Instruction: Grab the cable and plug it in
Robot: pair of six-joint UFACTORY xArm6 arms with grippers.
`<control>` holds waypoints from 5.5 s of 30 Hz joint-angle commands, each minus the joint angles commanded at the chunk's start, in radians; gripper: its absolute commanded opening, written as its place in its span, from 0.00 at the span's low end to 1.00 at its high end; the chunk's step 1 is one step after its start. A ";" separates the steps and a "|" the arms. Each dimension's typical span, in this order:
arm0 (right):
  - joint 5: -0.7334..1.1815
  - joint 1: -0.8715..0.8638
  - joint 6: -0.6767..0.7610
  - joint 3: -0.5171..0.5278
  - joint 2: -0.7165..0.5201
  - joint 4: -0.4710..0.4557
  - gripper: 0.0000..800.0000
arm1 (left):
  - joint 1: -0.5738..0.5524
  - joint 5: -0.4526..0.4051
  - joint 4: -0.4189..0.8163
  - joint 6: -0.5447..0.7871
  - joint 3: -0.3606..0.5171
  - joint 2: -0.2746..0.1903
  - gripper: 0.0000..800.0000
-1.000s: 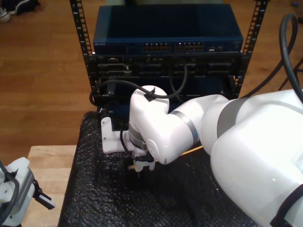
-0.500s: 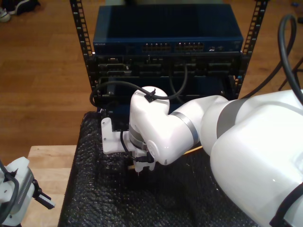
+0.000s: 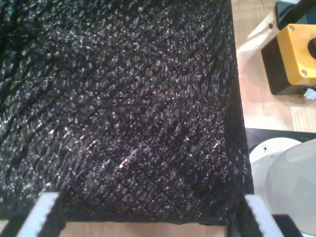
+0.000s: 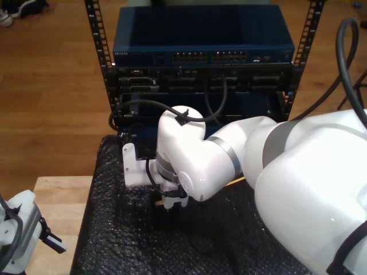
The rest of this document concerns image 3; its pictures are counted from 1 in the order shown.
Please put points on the small white paper tag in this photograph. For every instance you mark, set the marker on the small white paper tag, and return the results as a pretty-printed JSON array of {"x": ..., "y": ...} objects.
[{"x": 309, "y": 95}]

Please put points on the black bubble mat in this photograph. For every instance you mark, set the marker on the black bubble mat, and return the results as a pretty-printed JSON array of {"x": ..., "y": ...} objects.
[{"x": 123, "y": 98}]

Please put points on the yellow emergency stop box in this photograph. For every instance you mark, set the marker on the yellow emergency stop box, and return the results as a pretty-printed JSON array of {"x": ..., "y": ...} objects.
[{"x": 293, "y": 54}]

